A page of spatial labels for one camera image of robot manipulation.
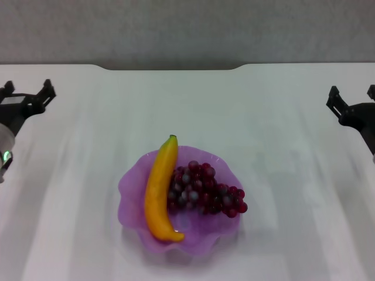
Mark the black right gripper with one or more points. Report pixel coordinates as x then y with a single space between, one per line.
360 117

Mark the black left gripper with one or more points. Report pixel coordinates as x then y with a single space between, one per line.
14 112

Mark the dark red grape bunch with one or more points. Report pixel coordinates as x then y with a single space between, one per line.
205 193

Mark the purple wavy plastic plate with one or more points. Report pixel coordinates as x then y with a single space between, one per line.
199 231

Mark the yellow banana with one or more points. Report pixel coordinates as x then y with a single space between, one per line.
161 187

